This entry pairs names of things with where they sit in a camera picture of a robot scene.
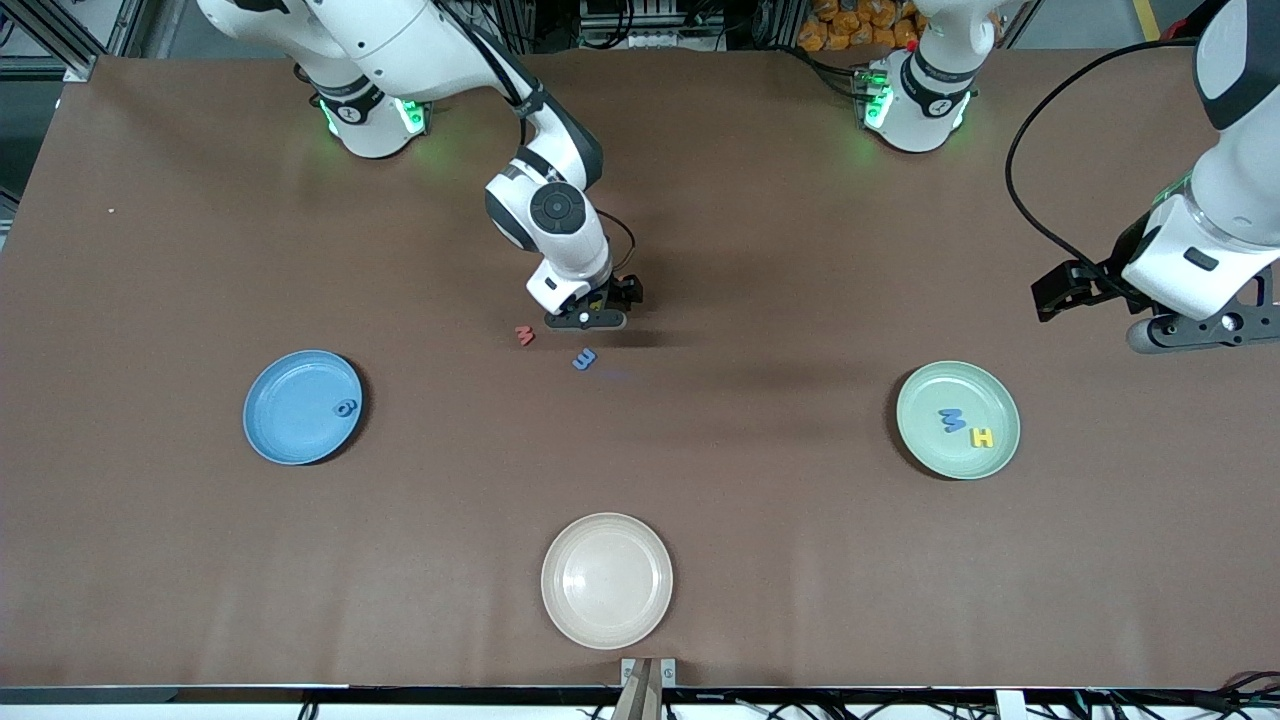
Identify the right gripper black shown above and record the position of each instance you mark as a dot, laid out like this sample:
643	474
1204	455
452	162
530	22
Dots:
619	291

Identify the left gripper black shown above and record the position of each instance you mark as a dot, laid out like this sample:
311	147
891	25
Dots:
1108	277

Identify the blue letter a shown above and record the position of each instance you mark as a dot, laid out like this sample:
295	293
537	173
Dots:
339	408

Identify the yellow letter H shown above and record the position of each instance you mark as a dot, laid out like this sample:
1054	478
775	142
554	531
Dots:
983	438

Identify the blue capital letter M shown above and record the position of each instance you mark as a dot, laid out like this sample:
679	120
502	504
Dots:
953	421

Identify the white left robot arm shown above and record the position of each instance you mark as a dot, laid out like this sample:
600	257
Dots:
1240	170

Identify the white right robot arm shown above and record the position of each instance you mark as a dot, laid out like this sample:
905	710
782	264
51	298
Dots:
400	40

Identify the red letter w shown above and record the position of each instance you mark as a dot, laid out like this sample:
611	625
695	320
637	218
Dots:
524	336

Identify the blue lowercase letter m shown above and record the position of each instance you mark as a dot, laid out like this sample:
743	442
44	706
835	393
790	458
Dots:
584	359

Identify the brown table cover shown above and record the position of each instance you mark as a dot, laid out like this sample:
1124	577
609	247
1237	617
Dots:
760	480

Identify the blue plate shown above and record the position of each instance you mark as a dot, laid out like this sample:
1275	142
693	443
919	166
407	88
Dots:
295	410

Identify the black equipment rack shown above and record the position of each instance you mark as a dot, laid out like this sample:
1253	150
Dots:
650	15

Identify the beige plate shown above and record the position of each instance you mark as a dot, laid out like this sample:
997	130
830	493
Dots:
607	580

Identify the light green plate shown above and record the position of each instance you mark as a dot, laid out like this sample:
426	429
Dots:
930	440

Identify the orange snack packets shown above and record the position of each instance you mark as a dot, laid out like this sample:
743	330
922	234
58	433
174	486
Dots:
850	25

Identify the tan mounting pole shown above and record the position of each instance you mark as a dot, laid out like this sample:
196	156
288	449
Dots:
640	700

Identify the metal bracket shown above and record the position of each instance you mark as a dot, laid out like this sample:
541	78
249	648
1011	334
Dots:
627	670

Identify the aluminium frame profile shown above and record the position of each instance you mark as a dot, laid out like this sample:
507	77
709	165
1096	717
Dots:
80	65

